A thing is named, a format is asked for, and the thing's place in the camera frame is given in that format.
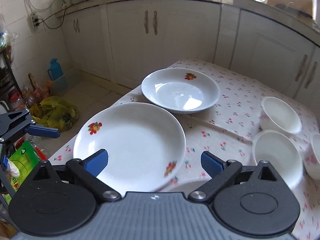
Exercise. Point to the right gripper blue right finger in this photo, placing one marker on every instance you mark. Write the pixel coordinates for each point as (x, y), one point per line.
(212, 164)

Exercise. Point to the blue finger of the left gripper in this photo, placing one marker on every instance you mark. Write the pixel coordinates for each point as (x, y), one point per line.
(45, 132)

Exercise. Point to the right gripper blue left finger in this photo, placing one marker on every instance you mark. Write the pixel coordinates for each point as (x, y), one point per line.
(96, 162)

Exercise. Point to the floral bowl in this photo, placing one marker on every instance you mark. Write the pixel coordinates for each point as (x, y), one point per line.
(312, 157)
(280, 151)
(279, 116)

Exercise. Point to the left gloved hand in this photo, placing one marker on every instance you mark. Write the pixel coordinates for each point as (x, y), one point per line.
(13, 170)

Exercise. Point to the yellow plastic bag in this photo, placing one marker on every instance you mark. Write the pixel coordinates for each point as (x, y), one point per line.
(55, 112)

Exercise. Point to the green snack package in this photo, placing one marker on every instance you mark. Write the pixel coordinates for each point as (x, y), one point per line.
(25, 159)

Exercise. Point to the cherry print tablecloth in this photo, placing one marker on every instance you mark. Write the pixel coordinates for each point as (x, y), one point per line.
(227, 129)

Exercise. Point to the blue thermos jug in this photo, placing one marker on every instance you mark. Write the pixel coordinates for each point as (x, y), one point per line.
(55, 70)

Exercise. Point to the far deep fruit plate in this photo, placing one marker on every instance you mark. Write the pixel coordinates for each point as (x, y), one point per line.
(181, 90)

